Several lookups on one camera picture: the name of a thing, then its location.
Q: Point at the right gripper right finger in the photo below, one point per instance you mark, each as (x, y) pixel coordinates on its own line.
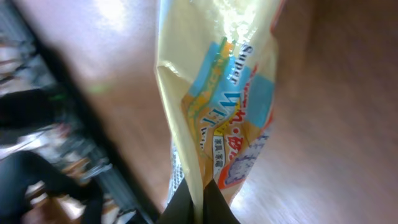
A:
(215, 208)

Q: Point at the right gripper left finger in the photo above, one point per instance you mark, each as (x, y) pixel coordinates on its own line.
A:
(180, 208)

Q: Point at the yellow snack bag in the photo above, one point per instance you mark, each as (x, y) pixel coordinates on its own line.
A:
(216, 66)

